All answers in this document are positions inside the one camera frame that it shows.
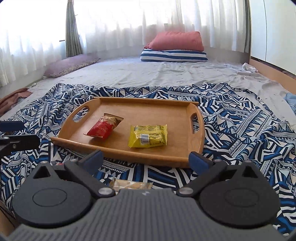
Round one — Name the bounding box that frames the clear nut snack packet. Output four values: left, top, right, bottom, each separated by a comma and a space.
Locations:
108, 177, 154, 193

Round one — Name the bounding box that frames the red nut snack packet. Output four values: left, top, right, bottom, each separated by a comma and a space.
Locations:
84, 113, 124, 141

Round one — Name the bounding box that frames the yellow snack packet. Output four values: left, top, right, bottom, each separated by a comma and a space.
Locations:
128, 125, 168, 148

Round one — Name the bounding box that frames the brown cloth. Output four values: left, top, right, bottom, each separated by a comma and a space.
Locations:
0, 87, 32, 116

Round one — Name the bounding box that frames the blue white patterned cloth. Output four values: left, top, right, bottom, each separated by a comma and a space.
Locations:
1, 83, 295, 236

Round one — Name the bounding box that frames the wooden serving tray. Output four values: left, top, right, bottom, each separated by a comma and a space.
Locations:
51, 97, 205, 168

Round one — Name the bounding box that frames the purple pillow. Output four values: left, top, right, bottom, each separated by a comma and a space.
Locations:
43, 54, 100, 79

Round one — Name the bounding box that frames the white sheer curtain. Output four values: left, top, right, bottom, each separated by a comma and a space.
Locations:
1, 1, 246, 86

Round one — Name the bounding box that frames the grey bed sheet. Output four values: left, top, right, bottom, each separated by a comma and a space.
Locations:
2, 58, 295, 128

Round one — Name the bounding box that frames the grey green drape left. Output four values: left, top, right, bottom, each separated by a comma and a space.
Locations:
65, 0, 83, 58

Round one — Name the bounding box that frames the grey green drape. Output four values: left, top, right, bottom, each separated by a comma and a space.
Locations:
244, 0, 251, 54
65, 0, 83, 58

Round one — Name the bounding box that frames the crumpled white wrapper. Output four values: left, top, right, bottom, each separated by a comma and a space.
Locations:
242, 63, 258, 73

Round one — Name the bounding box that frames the light blue cloth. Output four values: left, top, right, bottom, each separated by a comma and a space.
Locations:
284, 93, 296, 115

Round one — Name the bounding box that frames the blue white striped pillow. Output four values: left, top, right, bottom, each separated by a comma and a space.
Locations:
140, 49, 208, 62

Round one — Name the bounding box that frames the red pillow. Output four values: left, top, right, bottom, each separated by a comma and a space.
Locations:
144, 31, 204, 52

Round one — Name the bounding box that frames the grey green drape right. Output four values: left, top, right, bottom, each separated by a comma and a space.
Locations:
244, 0, 251, 54

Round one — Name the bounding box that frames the white wardrobe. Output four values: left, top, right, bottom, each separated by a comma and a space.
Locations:
249, 0, 296, 74

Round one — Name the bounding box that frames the wooden bed frame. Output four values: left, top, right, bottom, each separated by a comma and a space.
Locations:
249, 58, 296, 94

